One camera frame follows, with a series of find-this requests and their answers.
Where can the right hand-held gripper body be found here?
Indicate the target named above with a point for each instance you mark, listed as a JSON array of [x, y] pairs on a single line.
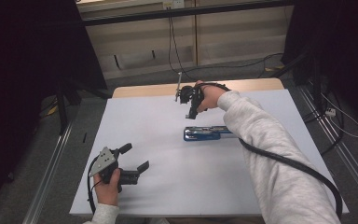
[[194, 96]]

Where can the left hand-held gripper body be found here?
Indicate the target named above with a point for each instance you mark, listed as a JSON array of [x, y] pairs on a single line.
[[104, 163]]

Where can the silver metal tool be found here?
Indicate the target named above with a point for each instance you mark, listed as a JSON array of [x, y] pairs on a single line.
[[178, 85]]

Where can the blue tool case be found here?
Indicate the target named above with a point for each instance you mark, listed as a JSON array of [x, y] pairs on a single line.
[[203, 133]]

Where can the person's right hand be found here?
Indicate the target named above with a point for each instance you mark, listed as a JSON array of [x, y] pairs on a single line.
[[211, 96]]

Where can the person's left hand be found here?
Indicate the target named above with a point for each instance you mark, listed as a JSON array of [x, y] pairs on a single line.
[[107, 189]]

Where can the white table cover board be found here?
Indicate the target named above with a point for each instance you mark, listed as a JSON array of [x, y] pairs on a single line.
[[161, 174]]

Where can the black metal stand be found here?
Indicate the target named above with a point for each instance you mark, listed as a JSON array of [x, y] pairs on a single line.
[[65, 102], [304, 71]]

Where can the black curtain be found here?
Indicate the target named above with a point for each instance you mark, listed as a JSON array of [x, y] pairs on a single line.
[[335, 53], [28, 87]]

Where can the white power strip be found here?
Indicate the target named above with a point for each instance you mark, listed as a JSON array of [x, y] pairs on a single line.
[[331, 112]]

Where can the aluminium floor rail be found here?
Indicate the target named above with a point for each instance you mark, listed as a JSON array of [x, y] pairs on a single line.
[[338, 146], [48, 177]]

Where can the black horizontal frame bar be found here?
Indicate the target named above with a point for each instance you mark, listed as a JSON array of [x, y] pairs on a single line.
[[180, 12]]

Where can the white wall outlet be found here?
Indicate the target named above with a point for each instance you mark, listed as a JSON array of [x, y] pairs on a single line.
[[173, 4]]

